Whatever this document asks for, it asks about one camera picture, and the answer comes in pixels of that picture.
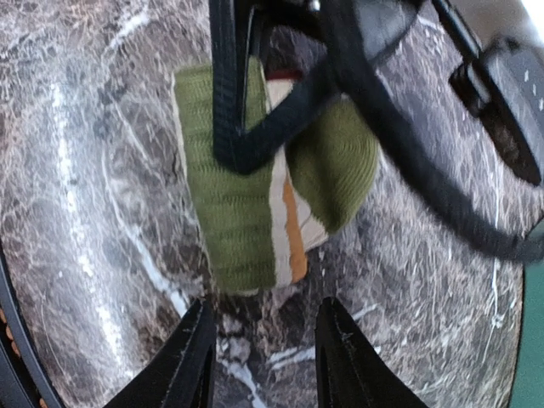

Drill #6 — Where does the black front rail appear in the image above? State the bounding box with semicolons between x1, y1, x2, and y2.
1;255;64;407

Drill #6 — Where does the green compartment tray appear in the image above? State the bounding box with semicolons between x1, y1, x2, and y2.
507;237;544;408

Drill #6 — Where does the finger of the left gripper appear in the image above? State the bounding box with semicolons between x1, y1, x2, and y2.
209;1;259;170
231;59;338;174

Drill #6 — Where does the beige striped sock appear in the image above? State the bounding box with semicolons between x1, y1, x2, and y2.
173;65;379;295

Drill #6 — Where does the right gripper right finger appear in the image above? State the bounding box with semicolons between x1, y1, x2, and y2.
315;297;425;407

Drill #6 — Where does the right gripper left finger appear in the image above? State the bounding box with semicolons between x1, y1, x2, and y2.
105;300;217;408

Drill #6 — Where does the black cable behind rail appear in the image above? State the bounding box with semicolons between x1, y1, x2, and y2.
322;0;544;263

